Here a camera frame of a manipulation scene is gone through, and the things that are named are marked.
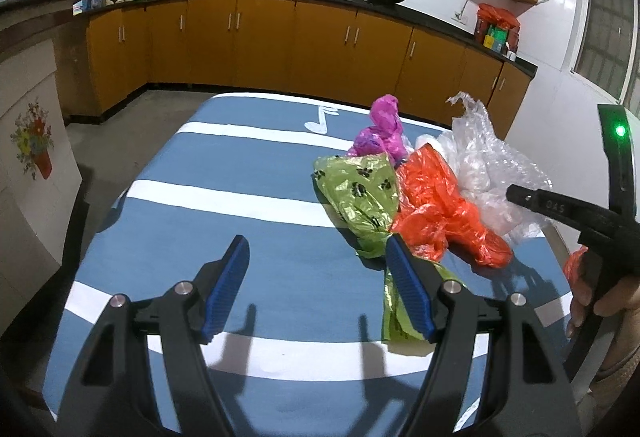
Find clear bubble wrap sheet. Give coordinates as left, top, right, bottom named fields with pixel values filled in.
left=416, top=92, right=552, bottom=246

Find red trash basket with liner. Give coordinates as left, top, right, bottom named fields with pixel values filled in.
left=563, top=246, right=588, bottom=285

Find lower wooden kitchen cabinets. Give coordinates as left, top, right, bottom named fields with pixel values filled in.
left=54, top=0, right=537, bottom=135

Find right hand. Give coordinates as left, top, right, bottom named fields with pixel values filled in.
left=567, top=277, right=639, bottom=345

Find small orange plastic bag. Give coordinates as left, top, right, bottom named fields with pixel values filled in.
left=390, top=144, right=513, bottom=268

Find blue white striped tablecloth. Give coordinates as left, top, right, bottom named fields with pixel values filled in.
left=41, top=92, right=574, bottom=435

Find flower sticker cabinet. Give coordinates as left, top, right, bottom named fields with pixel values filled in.
left=0, top=36, right=84, bottom=297

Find red bag on counter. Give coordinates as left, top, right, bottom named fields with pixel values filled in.
left=474, top=3, right=521, bottom=55

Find magenta plastic bag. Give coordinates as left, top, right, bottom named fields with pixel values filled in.
left=347, top=94, right=408, bottom=166

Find yellow-green paw print bag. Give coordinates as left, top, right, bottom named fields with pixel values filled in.
left=311, top=152, right=464, bottom=345

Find window with frame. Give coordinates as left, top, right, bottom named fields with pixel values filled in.
left=574, top=0, right=639, bottom=116

